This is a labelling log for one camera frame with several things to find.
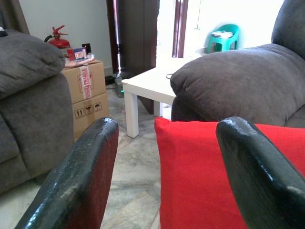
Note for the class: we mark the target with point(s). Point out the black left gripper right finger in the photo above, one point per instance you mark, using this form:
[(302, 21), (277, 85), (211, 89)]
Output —
[(259, 181)]

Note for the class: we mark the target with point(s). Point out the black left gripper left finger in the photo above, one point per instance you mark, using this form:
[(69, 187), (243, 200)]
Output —
[(76, 181)]

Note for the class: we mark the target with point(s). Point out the red pillow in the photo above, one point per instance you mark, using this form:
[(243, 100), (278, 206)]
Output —
[(190, 171)]

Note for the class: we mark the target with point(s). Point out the cardboard box with handling symbols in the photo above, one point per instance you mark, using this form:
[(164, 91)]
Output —
[(81, 121)]

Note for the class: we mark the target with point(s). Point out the dark grey armchair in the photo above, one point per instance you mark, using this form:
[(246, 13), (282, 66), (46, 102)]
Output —
[(31, 119)]

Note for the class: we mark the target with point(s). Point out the cardboard box with fragile tape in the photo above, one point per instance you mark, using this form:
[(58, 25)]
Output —
[(71, 83)]

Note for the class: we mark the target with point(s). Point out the dark grey two-seat sofa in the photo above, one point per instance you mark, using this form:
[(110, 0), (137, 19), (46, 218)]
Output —
[(238, 81)]

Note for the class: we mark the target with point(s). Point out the clear plastic bottle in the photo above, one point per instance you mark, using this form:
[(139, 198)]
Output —
[(119, 86)]

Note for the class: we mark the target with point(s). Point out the pink plastic bag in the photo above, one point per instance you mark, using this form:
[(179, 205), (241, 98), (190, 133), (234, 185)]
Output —
[(76, 63)]

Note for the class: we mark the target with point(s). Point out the white side table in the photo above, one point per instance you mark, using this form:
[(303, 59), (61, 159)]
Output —
[(147, 83)]

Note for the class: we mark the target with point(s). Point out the small red blue box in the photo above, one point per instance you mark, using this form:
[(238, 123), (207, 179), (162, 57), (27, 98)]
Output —
[(79, 54)]

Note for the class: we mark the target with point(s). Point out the red fire extinguisher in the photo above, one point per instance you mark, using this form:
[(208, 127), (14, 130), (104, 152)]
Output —
[(59, 43)]

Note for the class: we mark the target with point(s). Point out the teal plastic stool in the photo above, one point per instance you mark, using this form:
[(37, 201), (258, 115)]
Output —
[(232, 31)]

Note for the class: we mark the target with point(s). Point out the dark brown door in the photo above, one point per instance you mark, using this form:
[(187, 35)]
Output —
[(138, 35)]

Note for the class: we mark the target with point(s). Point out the brown curtain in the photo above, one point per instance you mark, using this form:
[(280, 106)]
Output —
[(14, 14)]

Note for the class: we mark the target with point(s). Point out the black wall socket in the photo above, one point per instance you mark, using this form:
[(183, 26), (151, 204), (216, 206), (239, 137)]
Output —
[(86, 46)]

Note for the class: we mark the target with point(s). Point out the dark brown door frame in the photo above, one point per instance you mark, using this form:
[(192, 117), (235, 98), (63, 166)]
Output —
[(179, 28)]

